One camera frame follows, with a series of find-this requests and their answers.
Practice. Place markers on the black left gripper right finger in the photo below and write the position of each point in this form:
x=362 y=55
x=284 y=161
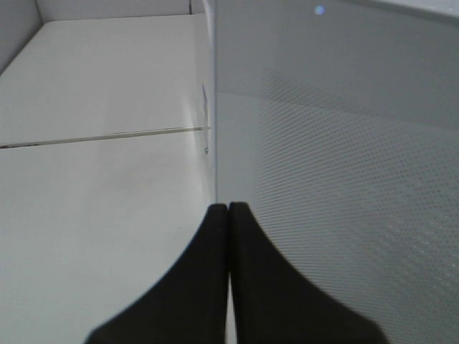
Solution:
x=274 y=303

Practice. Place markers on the white microwave door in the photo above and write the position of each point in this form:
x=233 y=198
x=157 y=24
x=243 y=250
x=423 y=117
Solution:
x=337 y=123

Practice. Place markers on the white adjacent table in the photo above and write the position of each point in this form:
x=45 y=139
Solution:
x=97 y=77

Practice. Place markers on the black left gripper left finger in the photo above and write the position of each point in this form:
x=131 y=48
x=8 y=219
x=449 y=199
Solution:
x=189 y=303

